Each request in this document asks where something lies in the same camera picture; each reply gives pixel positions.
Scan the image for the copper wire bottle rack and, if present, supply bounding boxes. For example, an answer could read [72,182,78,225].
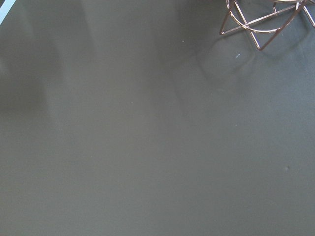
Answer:
[220,0,315,51]

